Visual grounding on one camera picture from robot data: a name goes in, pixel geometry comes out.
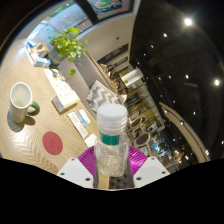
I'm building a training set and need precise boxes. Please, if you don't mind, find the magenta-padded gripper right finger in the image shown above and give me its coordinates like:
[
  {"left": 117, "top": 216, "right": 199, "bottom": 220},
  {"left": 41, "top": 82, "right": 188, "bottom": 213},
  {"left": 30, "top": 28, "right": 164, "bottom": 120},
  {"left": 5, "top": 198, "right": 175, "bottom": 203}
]
[{"left": 127, "top": 145, "right": 171, "bottom": 189}]

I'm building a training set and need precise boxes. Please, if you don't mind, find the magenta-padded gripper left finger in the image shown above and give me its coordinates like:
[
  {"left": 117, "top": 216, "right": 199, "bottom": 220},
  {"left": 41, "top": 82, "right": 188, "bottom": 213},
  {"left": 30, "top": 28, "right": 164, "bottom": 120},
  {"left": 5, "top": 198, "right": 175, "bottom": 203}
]
[{"left": 56, "top": 146, "right": 98, "bottom": 189}]

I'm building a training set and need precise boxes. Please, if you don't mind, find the clear white-capped water bottle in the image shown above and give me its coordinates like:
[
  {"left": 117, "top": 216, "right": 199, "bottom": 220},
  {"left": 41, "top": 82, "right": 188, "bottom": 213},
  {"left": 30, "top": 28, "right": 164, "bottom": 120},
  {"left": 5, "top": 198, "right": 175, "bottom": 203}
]
[{"left": 93, "top": 102, "right": 131, "bottom": 178}]

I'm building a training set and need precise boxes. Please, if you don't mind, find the flat round red coaster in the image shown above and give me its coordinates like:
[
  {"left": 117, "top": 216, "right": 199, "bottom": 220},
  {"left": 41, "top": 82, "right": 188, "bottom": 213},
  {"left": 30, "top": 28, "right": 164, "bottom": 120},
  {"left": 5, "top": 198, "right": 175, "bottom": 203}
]
[{"left": 41, "top": 130, "right": 65, "bottom": 157}]

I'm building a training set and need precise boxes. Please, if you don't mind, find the white tissue box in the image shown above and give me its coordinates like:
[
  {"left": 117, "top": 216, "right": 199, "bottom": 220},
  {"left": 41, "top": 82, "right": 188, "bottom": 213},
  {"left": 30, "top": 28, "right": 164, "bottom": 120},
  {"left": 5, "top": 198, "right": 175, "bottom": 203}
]
[{"left": 51, "top": 89, "right": 81, "bottom": 115}]

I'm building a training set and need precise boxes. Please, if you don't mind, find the grey white chevron pillow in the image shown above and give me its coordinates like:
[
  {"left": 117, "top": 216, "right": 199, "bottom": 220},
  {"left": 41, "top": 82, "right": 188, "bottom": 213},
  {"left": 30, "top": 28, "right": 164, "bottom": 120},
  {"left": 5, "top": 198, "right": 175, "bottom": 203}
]
[{"left": 85, "top": 79, "right": 121, "bottom": 113}]

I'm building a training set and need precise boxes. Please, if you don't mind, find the white round pillar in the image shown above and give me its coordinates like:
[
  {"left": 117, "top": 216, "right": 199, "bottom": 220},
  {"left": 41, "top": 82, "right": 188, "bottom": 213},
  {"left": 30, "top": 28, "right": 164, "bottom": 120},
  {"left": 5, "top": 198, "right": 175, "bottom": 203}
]
[{"left": 120, "top": 67, "right": 145, "bottom": 89}]

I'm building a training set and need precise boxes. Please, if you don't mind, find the grey upholstered bench sofa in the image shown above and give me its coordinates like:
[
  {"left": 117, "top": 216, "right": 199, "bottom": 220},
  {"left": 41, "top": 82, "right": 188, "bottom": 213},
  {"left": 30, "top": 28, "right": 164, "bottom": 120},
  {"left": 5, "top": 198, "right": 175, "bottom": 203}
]
[{"left": 58, "top": 49, "right": 128, "bottom": 118}]

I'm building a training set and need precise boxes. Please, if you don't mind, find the group of ceiling spotlights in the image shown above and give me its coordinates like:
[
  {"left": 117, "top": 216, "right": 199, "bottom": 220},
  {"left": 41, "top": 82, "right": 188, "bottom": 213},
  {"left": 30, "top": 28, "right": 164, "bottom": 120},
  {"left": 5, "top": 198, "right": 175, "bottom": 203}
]
[{"left": 143, "top": 16, "right": 224, "bottom": 148}]

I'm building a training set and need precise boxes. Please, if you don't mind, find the small blue white box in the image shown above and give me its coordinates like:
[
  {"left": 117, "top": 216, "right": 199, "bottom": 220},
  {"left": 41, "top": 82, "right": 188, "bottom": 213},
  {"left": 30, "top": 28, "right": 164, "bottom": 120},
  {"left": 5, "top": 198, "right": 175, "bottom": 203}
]
[{"left": 33, "top": 56, "right": 52, "bottom": 69}]

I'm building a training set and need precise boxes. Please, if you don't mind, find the green potted plant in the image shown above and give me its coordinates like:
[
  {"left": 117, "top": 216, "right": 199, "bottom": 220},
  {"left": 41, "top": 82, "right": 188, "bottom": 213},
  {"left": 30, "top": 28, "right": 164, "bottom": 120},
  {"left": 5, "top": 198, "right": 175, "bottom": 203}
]
[{"left": 47, "top": 26, "right": 90, "bottom": 77}]

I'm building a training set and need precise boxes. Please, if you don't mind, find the small blue white packet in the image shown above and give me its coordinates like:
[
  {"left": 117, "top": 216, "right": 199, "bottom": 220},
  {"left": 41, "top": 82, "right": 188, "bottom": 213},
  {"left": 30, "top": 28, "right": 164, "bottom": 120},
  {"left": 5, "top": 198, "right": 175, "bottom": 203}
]
[{"left": 26, "top": 39, "right": 39, "bottom": 50}]

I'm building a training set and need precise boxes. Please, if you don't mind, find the white mug with green handle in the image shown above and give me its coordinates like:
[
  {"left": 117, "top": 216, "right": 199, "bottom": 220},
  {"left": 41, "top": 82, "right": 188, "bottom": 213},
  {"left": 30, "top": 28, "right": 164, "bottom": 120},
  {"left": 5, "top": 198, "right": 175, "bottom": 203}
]
[{"left": 8, "top": 81, "right": 41, "bottom": 125}]

